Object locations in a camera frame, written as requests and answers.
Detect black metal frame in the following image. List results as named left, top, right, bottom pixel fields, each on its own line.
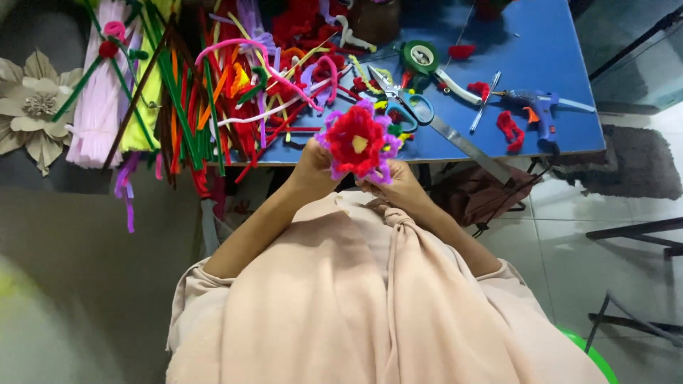
left=583, top=216, right=683, bottom=355

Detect person's left hand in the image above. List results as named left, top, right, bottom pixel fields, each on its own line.
left=290, top=138, right=342, bottom=194

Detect beige paper flower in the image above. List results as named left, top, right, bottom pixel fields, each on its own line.
left=0, top=48, right=85, bottom=177

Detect dark grey rug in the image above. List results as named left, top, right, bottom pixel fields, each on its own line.
left=552, top=124, right=683, bottom=201

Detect red pipe-cleaner curl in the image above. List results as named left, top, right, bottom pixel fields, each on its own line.
left=496, top=110, right=526, bottom=153

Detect silver tweezers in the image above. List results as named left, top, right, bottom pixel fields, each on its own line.
left=470, top=71, right=502, bottom=134

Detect person's beige garment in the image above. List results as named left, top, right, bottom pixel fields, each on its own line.
left=165, top=190, right=609, bottom=384

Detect green plastic stool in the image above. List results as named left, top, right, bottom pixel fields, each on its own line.
left=555, top=326, right=620, bottom=384

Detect person's right hand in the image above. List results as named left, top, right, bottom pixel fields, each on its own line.
left=356, top=158, right=428, bottom=210

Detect blue hot glue gun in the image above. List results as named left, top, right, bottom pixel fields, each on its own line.
left=491, top=89, right=596, bottom=143

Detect green floral tape roll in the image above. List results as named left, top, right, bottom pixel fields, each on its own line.
left=399, top=40, right=440, bottom=76

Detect heap of coloured pipe cleaners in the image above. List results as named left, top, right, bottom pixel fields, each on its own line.
left=101, top=0, right=396, bottom=234

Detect metal ruler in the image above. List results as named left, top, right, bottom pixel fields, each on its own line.
left=428, top=114, right=514, bottom=185

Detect brown drawstring bag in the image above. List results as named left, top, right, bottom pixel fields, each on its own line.
left=429, top=164, right=540, bottom=229

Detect blue-handled scissors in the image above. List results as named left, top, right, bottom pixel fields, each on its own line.
left=367, top=65, right=435, bottom=133

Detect bundle of yellow pipe cleaners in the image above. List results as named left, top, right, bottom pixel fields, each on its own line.
left=118, top=0, right=179, bottom=153

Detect brown pot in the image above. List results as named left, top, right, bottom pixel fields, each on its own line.
left=348, top=0, right=402, bottom=46

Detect red and purple pipe-cleaner flower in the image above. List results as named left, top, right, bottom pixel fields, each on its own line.
left=315, top=100, right=403, bottom=186

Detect bundle of pink pipe cleaners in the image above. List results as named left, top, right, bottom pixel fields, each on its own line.
left=65, top=0, right=143, bottom=170

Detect white-handled pliers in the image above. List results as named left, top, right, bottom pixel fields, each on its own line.
left=434, top=68, right=483, bottom=106

